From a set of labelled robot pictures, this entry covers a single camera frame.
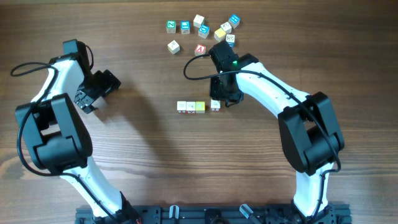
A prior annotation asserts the small white red-drawing block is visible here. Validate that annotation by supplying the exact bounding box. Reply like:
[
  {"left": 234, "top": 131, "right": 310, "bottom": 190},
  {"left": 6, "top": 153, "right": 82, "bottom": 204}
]
[{"left": 210, "top": 100, "right": 221, "bottom": 111}]

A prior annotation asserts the lone yellow wooden block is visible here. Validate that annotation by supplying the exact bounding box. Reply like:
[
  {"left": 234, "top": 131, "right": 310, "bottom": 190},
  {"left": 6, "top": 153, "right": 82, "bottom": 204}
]
[{"left": 195, "top": 101, "right": 206, "bottom": 113}]

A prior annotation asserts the white red-check wooden block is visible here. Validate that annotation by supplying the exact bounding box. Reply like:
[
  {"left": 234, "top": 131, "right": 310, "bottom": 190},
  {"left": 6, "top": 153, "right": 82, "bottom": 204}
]
[{"left": 186, "top": 101, "right": 196, "bottom": 114}]

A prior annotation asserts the red letter A block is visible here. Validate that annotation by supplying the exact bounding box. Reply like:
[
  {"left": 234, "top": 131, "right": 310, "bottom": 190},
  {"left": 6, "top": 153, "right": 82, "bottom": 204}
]
[{"left": 194, "top": 44, "right": 206, "bottom": 56}]

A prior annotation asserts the white red-striped wooden block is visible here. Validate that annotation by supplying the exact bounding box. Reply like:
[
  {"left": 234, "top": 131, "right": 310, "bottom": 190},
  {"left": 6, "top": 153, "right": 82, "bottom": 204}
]
[{"left": 177, "top": 101, "right": 187, "bottom": 113}]

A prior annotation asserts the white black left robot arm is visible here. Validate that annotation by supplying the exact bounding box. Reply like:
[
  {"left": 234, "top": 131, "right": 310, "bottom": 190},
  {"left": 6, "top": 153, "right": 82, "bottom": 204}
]
[{"left": 15, "top": 39, "right": 142, "bottom": 223}]

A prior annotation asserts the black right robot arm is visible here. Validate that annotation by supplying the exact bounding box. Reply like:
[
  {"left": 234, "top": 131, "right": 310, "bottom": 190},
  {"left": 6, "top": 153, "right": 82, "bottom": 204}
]
[{"left": 209, "top": 41, "right": 345, "bottom": 223}]

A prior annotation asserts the white top blue-side block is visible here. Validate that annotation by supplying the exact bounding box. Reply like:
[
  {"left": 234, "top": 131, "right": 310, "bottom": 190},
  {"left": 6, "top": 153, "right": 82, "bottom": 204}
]
[{"left": 225, "top": 34, "right": 236, "bottom": 47}]

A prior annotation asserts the yellow top wooden block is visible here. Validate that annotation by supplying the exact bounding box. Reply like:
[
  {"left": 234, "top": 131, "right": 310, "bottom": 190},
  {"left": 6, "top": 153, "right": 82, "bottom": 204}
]
[{"left": 214, "top": 28, "right": 226, "bottom": 42}]

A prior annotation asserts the blue letter D block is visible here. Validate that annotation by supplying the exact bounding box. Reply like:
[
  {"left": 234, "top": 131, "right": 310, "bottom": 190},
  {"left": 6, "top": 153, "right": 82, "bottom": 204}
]
[{"left": 198, "top": 24, "right": 210, "bottom": 39}]

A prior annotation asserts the white picture wooden block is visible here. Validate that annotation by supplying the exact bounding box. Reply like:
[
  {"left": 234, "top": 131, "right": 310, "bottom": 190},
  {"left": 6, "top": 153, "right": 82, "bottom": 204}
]
[{"left": 220, "top": 22, "right": 233, "bottom": 34}]

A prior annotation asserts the cream green-side wooden block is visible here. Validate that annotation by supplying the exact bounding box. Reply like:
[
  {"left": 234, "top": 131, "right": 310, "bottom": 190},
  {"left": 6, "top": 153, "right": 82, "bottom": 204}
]
[{"left": 167, "top": 40, "right": 180, "bottom": 55}]

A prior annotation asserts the blue top tilted block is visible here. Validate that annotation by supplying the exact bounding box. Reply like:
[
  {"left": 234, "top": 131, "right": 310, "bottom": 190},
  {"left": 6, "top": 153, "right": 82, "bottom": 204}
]
[{"left": 228, "top": 14, "right": 241, "bottom": 29}]

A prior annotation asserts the plain top wooden block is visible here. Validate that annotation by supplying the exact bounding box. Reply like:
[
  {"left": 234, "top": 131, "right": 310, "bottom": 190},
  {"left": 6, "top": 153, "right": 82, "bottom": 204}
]
[{"left": 193, "top": 14, "right": 205, "bottom": 28}]

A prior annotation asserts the blue top wooden block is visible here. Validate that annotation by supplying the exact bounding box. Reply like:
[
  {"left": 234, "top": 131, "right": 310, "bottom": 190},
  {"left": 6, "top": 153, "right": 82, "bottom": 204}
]
[{"left": 180, "top": 21, "right": 190, "bottom": 34}]

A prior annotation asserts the green letter N block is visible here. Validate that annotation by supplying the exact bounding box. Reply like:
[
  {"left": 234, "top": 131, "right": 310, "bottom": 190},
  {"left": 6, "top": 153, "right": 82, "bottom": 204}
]
[{"left": 166, "top": 20, "right": 177, "bottom": 34}]

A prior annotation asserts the black camera cable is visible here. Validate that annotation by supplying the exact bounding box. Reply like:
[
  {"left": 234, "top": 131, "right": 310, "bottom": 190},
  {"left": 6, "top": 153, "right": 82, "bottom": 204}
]
[{"left": 182, "top": 54, "right": 342, "bottom": 223}]

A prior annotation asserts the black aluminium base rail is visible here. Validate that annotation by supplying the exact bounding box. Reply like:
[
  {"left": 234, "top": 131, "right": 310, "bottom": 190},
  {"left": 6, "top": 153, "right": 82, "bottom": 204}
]
[{"left": 75, "top": 203, "right": 353, "bottom": 224}]

